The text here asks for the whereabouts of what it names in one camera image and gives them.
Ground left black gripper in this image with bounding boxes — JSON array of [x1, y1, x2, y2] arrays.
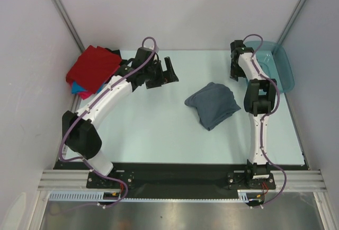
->
[[144, 57, 178, 89]]

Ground grey blue polo shirt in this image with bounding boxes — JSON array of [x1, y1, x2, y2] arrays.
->
[[184, 82, 241, 131]]

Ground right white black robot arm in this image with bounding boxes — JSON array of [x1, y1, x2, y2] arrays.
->
[[228, 40, 280, 191]]

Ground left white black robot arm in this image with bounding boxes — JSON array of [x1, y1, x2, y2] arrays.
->
[[61, 47, 179, 188]]

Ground teal transparent plastic bin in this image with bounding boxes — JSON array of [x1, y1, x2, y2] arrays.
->
[[256, 41, 295, 93]]

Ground black folded t shirt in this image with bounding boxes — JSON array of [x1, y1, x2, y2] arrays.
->
[[105, 48, 122, 61]]

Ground red folded t shirt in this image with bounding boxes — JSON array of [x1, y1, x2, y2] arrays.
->
[[66, 45, 121, 94]]

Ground pink folded t shirt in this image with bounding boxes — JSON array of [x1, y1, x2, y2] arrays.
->
[[77, 91, 92, 100]]

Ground blue folded t shirt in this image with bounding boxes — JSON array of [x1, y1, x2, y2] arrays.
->
[[71, 81, 87, 94]]

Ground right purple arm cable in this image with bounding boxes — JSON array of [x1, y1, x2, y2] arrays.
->
[[243, 33, 288, 209]]

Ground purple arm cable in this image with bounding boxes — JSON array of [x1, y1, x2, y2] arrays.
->
[[243, 33, 288, 209], [50, 37, 157, 216]]

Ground right aluminium side rail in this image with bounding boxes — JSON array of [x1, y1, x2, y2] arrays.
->
[[284, 93, 310, 169]]

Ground aluminium side rail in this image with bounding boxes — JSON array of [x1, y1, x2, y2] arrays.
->
[[284, 93, 310, 169], [57, 95, 81, 162]]

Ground left aluminium side rail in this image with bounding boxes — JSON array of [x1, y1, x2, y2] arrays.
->
[[57, 95, 81, 162]]

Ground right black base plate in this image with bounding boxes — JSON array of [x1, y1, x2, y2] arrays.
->
[[227, 171, 276, 190]]

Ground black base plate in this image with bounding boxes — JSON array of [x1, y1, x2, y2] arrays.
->
[[227, 171, 276, 190], [86, 170, 137, 190]]

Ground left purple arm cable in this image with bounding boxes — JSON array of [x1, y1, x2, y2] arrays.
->
[[50, 37, 157, 216]]

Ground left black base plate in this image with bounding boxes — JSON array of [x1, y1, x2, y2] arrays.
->
[[86, 170, 137, 190]]

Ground right aluminium corner post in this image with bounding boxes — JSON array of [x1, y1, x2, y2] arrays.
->
[[276, 0, 307, 45]]

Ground aluminium corner post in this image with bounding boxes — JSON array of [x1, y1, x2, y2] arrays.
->
[[51, 0, 85, 52], [276, 0, 307, 45]]

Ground right grey cable duct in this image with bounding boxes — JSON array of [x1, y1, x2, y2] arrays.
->
[[238, 190, 265, 203]]

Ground grey cable duct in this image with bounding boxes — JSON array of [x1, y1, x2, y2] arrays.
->
[[238, 190, 265, 203], [49, 190, 125, 201]]

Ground aluminium front frame rail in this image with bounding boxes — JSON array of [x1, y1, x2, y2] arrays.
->
[[38, 170, 327, 192]]

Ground left grey cable duct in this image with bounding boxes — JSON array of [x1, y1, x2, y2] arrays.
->
[[49, 190, 125, 201]]

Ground left aluminium corner post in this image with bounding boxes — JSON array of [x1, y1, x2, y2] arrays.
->
[[51, 0, 85, 52]]

